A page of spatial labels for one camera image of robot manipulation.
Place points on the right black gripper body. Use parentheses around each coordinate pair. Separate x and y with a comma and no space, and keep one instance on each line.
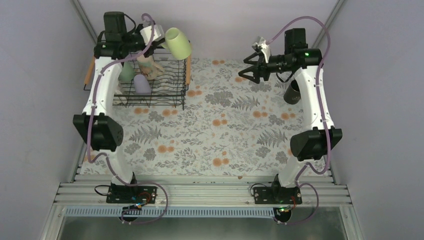
(266,73)

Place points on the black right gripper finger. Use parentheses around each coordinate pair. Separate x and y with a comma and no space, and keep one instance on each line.
(252,73)
(254,59)

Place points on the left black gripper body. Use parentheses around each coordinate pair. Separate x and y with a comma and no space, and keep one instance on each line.
(127,39)

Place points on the black cylindrical cup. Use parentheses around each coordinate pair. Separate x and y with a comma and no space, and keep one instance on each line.
(292,94)

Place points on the beige floral mug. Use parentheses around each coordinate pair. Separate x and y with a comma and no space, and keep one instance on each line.
(149,68)

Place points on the light green mug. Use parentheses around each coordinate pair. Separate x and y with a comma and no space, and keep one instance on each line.
(177,43)

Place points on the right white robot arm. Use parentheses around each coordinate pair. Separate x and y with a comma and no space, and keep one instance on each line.
(320,134)

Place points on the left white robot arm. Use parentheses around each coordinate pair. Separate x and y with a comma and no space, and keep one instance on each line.
(103,136)

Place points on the mint green tumbler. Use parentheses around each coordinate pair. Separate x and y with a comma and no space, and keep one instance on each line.
(127,73)

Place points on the lilac plastic cup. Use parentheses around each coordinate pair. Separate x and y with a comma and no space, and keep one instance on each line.
(141,85)

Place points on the floral patterned table mat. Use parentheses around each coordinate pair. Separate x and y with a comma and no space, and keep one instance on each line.
(228,126)

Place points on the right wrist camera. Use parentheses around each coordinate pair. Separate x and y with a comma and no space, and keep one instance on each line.
(262,48)

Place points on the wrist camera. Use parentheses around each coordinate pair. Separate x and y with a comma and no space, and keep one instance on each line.
(154,32)
(262,48)

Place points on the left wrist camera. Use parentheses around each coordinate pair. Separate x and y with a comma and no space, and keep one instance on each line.
(154,32)

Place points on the black wire dish rack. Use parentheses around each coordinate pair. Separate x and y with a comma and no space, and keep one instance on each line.
(167,89)

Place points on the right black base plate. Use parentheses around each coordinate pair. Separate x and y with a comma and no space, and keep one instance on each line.
(277,195)

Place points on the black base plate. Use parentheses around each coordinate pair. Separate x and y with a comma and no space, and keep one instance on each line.
(277,195)
(122,194)

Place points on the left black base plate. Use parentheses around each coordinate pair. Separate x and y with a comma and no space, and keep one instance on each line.
(122,194)

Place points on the aluminium mounting rail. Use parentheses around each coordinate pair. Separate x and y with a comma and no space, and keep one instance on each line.
(196,191)

